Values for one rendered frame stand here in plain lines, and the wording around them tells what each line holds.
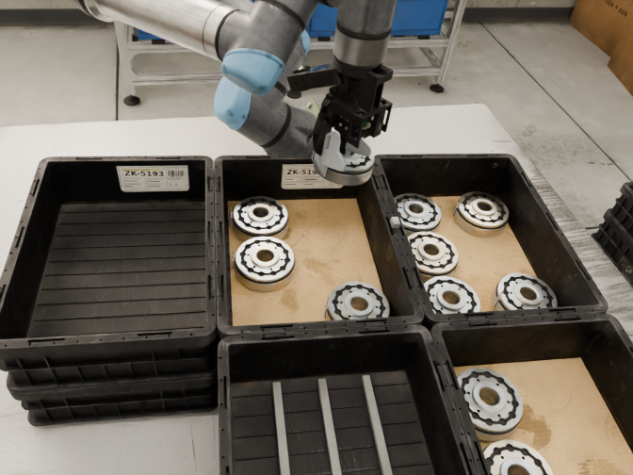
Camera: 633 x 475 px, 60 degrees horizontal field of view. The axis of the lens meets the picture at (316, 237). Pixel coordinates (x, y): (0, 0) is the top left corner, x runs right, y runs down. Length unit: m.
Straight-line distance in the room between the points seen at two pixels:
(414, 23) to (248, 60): 2.34
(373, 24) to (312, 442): 0.57
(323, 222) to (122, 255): 0.37
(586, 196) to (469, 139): 1.32
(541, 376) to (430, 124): 0.90
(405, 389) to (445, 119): 1.00
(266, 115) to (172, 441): 0.68
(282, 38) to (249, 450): 0.55
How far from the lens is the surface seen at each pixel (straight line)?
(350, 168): 0.92
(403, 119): 1.65
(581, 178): 2.97
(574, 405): 0.96
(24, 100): 3.09
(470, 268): 1.06
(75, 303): 0.97
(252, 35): 0.76
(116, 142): 1.49
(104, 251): 1.03
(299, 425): 0.82
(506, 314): 0.88
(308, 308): 0.92
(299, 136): 1.27
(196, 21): 0.82
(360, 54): 0.78
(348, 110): 0.82
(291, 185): 1.08
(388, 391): 0.86
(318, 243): 1.03
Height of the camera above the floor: 1.56
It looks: 45 degrees down
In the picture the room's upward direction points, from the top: 8 degrees clockwise
